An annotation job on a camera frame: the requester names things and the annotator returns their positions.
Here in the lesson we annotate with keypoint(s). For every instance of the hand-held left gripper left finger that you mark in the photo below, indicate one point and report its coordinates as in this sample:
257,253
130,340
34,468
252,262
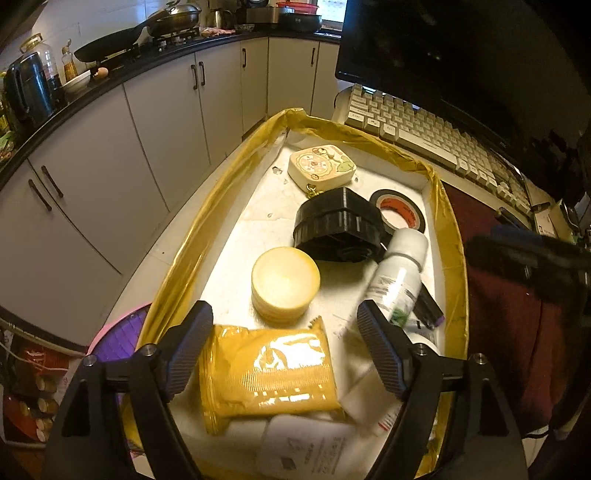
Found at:
189,350

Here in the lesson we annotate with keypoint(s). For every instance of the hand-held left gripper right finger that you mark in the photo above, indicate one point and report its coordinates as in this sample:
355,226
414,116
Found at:
383,355

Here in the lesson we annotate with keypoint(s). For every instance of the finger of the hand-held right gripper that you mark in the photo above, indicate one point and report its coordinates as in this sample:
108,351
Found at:
503,251

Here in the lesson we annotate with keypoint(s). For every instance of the white red-label pill bottle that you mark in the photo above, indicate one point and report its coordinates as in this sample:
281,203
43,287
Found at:
364,392

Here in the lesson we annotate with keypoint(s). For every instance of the black pen with purple cap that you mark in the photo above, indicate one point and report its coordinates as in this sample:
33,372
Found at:
427,307

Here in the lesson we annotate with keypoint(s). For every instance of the yellow foil packet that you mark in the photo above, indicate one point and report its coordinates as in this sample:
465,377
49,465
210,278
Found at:
268,369

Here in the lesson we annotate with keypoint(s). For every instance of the white green-label bottle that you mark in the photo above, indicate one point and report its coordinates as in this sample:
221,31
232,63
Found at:
397,272

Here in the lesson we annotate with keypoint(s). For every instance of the yellow round jar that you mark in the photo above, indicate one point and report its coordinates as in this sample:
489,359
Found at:
284,281

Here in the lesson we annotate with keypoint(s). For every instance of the white USB wall charger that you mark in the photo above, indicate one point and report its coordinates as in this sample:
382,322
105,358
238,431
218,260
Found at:
304,452

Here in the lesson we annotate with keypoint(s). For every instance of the black electrical tape roll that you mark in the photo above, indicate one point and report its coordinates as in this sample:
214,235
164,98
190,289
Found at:
377,199

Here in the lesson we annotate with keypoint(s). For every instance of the black plastic tape dispenser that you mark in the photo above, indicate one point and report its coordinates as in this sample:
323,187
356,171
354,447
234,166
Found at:
332,221

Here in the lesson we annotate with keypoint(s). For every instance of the yellow-taped cardboard box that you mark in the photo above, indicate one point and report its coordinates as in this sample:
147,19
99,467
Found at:
240,217

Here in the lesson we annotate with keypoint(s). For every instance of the pink plastic basket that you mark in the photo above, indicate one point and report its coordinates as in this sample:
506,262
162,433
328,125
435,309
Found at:
120,332

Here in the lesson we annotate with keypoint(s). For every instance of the beige computer keyboard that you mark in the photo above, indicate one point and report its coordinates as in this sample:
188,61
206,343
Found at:
415,129

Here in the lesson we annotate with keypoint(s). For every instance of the crate of bottles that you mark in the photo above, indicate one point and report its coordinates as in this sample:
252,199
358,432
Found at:
37,401

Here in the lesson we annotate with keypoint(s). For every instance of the black computer monitor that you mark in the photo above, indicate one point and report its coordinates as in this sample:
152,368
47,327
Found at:
461,55

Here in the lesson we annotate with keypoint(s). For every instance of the white kitchen base cabinets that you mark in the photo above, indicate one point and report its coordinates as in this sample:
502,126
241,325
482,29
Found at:
161,115

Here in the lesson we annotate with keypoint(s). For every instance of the black kitchen countertop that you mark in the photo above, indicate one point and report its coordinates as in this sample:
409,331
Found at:
138,69

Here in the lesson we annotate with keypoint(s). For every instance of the white bowl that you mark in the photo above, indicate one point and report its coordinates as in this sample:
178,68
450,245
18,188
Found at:
76,83

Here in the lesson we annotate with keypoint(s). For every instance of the brown egg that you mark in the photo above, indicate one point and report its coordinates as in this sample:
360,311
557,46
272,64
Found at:
101,72

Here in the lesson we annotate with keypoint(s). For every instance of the dark electric kettle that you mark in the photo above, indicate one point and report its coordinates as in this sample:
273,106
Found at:
30,92

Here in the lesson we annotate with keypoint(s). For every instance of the black pot with red lid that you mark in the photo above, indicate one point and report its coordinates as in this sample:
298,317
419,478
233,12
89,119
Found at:
300,21

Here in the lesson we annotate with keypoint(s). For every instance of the small condiment bottle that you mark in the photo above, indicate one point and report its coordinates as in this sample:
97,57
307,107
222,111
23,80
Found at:
69,67

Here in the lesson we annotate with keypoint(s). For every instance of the black frying pan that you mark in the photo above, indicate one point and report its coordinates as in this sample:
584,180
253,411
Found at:
111,44

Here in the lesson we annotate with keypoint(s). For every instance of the large clear plastic bottle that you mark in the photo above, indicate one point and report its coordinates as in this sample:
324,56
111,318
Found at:
46,60

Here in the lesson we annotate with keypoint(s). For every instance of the steel wok with lid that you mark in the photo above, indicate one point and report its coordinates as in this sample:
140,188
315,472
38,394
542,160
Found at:
175,21

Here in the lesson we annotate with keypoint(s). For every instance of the steel kettle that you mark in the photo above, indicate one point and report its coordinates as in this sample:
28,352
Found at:
221,18

